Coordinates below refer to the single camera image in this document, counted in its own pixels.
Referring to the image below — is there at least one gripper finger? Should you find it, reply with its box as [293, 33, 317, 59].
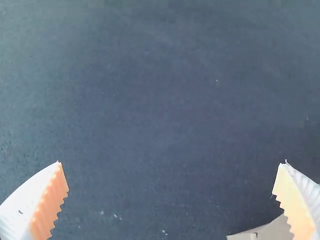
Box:
[0, 160, 70, 240]
[271, 158, 320, 240]

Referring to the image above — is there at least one black mat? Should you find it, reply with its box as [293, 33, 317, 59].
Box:
[0, 0, 320, 240]

